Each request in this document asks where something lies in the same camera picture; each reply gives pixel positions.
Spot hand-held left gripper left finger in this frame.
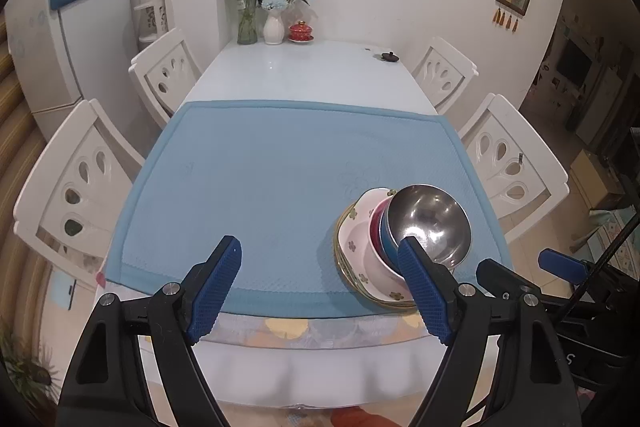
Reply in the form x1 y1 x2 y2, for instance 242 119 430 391
57 235 243 427

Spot black television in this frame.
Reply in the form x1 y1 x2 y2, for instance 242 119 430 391
555 41 594 86

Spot white corner shelf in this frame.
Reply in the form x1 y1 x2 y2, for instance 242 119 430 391
132 0 167 46

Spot red and white bowl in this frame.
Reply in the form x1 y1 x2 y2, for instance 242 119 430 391
368 201 407 282

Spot orange tassels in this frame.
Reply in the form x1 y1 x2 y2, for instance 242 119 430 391
493 7 522 32

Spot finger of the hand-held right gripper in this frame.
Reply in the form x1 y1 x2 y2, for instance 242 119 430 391
475 259 542 304
539 248 594 284

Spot white refrigerator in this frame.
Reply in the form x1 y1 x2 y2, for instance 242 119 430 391
4 0 153 154

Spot red lidded teacup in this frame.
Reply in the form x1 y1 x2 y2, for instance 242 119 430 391
288 21 315 44

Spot blue floral gold-rimmed plate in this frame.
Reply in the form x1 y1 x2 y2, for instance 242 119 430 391
333 207 417 311

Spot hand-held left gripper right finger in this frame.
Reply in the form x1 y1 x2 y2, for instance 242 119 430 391
397 237 583 427

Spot cardboard box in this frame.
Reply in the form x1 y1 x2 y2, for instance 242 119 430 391
569 148 627 208

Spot white ceramic vase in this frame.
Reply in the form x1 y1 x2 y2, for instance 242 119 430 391
263 11 285 46

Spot floral tablecloth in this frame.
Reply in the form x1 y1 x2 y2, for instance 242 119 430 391
100 272 503 412

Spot blue steel bowl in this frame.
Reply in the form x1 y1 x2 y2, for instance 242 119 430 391
380 184 472 277

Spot light blue table mat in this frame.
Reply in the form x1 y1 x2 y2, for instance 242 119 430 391
102 99 511 320

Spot potted green plant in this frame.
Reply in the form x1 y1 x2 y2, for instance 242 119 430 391
0 314 58 410

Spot white dining chair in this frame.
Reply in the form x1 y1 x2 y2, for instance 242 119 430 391
14 99 147 280
128 28 203 128
412 37 479 115
456 93 571 249

